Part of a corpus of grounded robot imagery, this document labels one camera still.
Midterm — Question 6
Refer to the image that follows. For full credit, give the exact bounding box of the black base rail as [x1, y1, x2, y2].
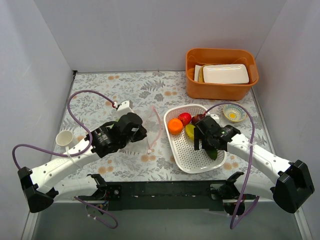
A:
[72, 178, 261, 216]

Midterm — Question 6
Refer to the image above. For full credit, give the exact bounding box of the white rectangular plate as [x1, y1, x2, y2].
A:
[203, 64, 250, 84]

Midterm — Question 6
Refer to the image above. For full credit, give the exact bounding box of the small patterned bowl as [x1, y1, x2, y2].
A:
[222, 104, 247, 123]

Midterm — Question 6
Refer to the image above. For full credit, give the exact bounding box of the orange fruit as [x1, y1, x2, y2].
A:
[167, 118, 184, 135]

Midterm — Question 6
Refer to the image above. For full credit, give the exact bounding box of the dark green avocado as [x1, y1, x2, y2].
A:
[205, 149, 218, 161]

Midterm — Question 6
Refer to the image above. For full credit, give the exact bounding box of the dark purple fruit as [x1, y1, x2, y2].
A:
[191, 114, 205, 125]

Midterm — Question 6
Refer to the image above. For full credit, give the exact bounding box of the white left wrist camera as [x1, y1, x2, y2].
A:
[116, 100, 134, 117]

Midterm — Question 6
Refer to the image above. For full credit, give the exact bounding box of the yellow plate in tub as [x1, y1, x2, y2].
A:
[193, 65, 203, 82]

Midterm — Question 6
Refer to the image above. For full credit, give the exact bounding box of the white perforated plastic basket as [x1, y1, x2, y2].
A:
[163, 103, 228, 175]

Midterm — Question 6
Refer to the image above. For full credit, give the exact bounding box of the red strawberry fruit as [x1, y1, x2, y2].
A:
[178, 112, 192, 127]

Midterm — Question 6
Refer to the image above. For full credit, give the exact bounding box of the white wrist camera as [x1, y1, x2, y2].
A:
[116, 100, 134, 117]
[209, 114, 220, 121]

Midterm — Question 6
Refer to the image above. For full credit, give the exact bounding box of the yellow star fruit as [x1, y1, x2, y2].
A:
[184, 124, 195, 141]

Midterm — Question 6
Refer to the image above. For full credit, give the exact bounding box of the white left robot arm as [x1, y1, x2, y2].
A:
[17, 112, 147, 213]

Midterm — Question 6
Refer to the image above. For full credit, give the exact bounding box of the clear zip top bag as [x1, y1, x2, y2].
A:
[121, 105, 162, 155]

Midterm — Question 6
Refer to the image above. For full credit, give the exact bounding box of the orange plastic tub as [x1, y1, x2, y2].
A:
[185, 48, 259, 101]

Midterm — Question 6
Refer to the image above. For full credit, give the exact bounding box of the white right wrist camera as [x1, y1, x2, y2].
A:
[209, 114, 220, 121]

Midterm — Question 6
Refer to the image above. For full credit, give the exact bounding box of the white cup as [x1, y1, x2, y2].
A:
[55, 130, 79, 149]

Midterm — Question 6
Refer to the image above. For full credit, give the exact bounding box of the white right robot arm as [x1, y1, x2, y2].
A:
[193, 115, 315, 214]

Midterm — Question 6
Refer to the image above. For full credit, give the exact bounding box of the floral table mat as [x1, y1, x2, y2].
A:
[51, 70, 277, 183]

